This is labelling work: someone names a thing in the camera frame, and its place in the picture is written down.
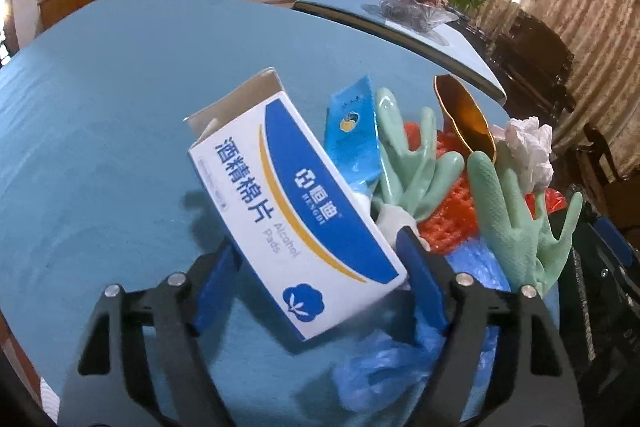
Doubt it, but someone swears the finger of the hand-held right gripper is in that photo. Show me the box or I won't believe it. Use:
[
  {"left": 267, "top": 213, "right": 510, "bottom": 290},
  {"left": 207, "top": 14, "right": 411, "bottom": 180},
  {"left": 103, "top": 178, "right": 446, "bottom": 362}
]
[{"left": 587, "top": 214, "right": 640, "bottom": 298}]

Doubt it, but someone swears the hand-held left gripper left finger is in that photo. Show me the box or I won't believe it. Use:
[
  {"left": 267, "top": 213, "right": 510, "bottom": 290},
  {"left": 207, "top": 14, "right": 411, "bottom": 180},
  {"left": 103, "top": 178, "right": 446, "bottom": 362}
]
[{"left": 60, "top": 242, "right": 246, "bottom": 427}]

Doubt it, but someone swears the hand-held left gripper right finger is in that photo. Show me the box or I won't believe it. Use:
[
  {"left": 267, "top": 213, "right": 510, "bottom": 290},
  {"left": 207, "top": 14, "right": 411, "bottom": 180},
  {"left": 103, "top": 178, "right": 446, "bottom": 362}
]
[{"left": 395, "top": 227, "right": 586, "bottom": 427}]

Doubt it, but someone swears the orange foam net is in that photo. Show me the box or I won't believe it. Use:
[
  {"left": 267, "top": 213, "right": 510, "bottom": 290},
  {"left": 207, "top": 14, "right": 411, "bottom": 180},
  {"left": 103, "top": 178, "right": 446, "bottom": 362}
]
[{"left": 402, "top": 122, "right": 483, "bottom": 253}]

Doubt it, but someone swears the red plastic bag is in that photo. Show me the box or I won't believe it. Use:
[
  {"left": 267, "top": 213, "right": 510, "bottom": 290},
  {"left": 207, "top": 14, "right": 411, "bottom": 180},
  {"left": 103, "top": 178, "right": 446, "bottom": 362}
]
[{"left": 530, "top": 187, "right": 568, "bottom": 215}]

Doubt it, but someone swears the white and blue cardboard box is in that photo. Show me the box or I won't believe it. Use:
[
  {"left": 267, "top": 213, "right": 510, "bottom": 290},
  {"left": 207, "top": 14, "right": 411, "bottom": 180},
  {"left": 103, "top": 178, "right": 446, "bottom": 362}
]
[{"left": 182, "top": 67, "right": 408, "bottom": 342}]

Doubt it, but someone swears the dark wooden chair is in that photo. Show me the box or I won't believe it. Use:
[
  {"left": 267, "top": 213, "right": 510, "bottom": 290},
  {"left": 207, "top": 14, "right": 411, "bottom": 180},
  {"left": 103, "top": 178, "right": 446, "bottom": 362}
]
[{"left": 577, "top": 122, "right": 640, "bottom": 233}]

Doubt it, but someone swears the green rubber glove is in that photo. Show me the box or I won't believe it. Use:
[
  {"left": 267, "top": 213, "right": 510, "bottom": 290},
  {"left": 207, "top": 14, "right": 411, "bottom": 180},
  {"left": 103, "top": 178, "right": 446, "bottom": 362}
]
[
  {"left": 372, "top": 87, "right": 466, "bottom": 218},
  {"left": 467, "top": 151, "right": 583, "bottom": 295}
]

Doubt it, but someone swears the blue plastic bag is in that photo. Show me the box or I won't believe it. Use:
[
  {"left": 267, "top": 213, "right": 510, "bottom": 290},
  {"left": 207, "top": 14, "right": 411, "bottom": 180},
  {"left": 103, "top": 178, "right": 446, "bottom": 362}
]
[{"left": 332, "top": 234, "right": 516, "bottom": 413}]

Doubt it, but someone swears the crumpled white tissue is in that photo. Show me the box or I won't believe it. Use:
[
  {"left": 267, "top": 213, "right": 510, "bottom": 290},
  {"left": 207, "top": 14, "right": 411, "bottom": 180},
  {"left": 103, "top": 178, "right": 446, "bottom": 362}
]
[{"left": 492, "top": 117, "right": 556, "bottom": 192}]

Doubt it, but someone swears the blue snack packet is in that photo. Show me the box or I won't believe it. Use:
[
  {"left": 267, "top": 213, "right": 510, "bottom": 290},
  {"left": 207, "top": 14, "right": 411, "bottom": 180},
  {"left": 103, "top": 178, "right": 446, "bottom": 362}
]
[{"left": 322, "top": 74, "right": 386, "bottom": 195}]

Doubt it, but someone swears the gold brown shoehorn scoop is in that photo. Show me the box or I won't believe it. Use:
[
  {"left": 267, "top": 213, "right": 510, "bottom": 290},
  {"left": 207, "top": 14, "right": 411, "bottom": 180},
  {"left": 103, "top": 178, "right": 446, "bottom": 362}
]
[{"left": 434, "top": 74, "right": 498, "bottom": 165}]

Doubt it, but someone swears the dark wooden armchair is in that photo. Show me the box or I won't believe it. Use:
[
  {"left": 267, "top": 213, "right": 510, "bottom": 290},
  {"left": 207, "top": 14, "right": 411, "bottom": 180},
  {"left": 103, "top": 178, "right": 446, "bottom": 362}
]
[{"left": 492, "top": 9, "right": 576, "bottom": 118}]

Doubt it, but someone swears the black side table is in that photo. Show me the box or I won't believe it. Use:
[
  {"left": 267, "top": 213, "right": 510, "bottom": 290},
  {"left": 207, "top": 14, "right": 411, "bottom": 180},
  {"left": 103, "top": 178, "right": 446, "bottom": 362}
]
[{"left": 450, "top": 7, "right": 501, "bottom": 58}]

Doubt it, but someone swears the glass fruit bowl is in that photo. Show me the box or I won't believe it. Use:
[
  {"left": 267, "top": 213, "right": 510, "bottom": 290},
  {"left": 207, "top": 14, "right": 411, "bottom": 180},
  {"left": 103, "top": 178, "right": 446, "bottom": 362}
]
[{"left": 367, "top": 0, "right": 458, "bottom": 32}]

